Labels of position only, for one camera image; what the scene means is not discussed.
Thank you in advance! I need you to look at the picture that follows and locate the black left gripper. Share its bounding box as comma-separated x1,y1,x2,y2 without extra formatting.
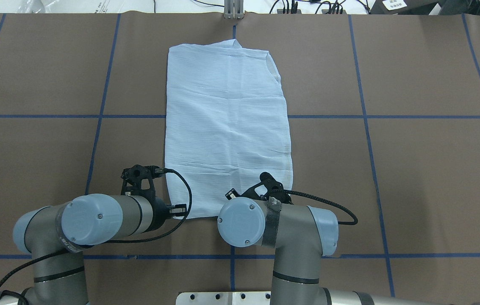
151,199,188,230

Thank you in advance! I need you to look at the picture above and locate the light blue button shirt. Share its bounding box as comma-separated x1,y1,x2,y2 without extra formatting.
164,40,294,219

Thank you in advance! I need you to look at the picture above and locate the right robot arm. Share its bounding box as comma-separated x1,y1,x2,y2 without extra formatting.
218,197,415,305

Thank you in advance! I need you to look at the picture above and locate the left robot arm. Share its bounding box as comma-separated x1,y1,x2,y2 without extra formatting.
0,194,191,305

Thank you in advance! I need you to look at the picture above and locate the clear plastic bag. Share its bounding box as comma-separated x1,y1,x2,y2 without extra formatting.
17,0,124,14

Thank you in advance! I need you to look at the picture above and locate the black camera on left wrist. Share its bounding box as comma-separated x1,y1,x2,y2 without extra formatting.
120,164,165,201

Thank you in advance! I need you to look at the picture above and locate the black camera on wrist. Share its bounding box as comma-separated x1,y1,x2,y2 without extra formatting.
225,172,292,204
120,164,165,201

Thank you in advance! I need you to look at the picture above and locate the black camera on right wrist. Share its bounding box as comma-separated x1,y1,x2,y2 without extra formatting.
225,172,292,204

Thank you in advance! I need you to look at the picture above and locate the aluminium frame post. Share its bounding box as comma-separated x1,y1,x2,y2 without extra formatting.
224,0,245,20

